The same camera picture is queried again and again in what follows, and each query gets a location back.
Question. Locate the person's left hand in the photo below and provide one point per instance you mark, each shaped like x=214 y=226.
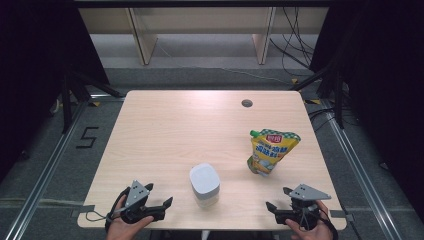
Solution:
x=123 y=231

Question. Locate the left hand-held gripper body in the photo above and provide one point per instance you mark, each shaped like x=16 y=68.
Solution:
x=136 y=193

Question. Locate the metal floor rail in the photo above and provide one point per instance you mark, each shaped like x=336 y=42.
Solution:
x=360 y=180
x=46 y=173

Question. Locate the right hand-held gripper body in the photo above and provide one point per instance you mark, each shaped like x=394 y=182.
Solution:
x=308 y=193

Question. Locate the clear jar with grey lid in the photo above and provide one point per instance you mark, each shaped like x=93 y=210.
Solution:
x=204 y=181

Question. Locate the light wooden desk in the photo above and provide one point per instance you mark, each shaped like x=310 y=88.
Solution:
x=146 y=43

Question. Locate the yellow spouted seasoning pouch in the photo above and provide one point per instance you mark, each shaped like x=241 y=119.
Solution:
x=271 y=151

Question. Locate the black metal stand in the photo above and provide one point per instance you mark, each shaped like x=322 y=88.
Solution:
x=66 y=100
x=339 y=100

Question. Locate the person's right hand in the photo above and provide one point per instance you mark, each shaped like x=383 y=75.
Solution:
x=316 y=235

